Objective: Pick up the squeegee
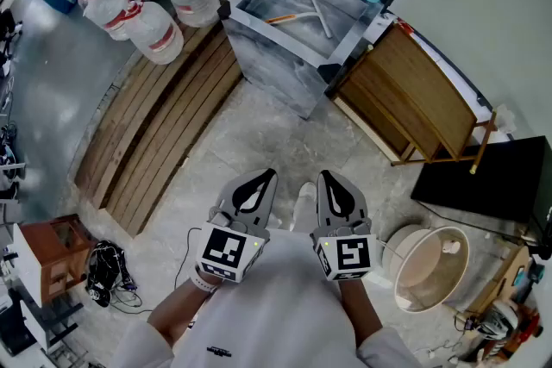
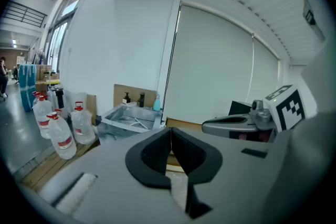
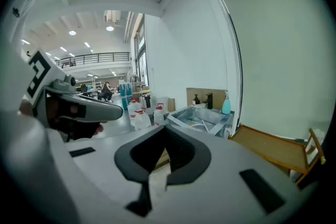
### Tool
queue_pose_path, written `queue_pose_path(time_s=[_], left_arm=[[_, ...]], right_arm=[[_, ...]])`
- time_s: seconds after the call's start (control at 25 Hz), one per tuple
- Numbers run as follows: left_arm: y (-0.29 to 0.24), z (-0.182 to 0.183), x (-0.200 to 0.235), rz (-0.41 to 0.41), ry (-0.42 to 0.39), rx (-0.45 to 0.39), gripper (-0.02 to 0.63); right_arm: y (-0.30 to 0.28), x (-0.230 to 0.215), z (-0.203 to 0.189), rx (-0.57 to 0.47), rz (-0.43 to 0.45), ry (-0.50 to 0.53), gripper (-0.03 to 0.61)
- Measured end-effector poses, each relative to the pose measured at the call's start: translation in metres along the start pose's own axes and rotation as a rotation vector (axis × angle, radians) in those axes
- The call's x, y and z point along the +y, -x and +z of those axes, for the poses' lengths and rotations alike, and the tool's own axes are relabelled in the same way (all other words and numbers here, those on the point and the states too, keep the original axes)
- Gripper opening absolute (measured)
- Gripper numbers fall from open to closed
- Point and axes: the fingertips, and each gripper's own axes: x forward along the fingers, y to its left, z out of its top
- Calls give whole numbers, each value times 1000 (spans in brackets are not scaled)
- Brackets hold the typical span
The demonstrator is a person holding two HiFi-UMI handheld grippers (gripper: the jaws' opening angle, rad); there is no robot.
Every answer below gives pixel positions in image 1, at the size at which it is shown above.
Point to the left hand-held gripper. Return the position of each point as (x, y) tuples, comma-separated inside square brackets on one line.
[(224, 250)]

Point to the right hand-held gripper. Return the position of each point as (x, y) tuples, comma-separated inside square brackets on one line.
[(349, 254)]

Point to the white squeegee with orange grip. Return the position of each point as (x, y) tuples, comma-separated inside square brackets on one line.
[(321, 18)]

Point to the person's right forearm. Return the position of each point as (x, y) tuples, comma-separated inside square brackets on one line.
[(360, 314)]

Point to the person's left forearm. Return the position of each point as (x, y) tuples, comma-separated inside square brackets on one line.
[(181, 310)]

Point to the person's leg in pale trousers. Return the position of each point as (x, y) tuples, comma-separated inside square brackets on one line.
[(304, 207)]

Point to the white wrist watch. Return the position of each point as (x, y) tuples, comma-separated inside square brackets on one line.
[(202, 282)]

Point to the person's white shirt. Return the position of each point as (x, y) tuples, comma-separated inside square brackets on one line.
[(276, 306)]

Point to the round white lamp shade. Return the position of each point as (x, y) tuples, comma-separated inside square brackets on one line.
[(431, 271)]

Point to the wooden plank platform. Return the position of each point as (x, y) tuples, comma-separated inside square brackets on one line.
[(146, 133)]

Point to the folded wooden table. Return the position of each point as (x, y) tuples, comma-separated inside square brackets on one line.
[(414, 99)]

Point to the crumpled white tissue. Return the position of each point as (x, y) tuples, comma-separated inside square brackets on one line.
[(505, 120)]

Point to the small brown wooden cabinet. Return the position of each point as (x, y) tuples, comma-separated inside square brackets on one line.
[(56, 254)]

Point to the white and red appliance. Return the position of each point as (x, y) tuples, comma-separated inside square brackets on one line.
[(509, 323)]

